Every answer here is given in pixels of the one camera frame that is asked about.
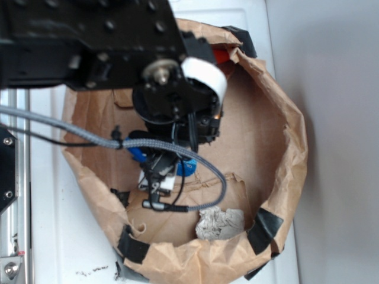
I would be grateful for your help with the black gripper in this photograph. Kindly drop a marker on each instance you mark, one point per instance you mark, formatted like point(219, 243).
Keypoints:
point(186, 96)

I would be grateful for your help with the blue sponge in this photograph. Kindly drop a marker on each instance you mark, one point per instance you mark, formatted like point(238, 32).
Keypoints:
point(139, 148)

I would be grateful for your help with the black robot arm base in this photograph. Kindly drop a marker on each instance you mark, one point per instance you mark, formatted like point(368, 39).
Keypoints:
point(8, 169)

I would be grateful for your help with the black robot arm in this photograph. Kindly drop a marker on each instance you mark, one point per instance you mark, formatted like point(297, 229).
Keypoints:
point(99, 45)

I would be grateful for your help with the crumpled grey paper ball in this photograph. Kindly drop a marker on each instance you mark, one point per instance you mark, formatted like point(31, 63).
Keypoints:
point(215, 224)

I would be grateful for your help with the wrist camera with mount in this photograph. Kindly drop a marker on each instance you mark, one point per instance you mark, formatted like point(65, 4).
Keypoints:
point(157, 179)

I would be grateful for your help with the aluminium frame rail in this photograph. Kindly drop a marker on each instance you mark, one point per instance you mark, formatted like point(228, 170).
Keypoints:
point(16, 263)

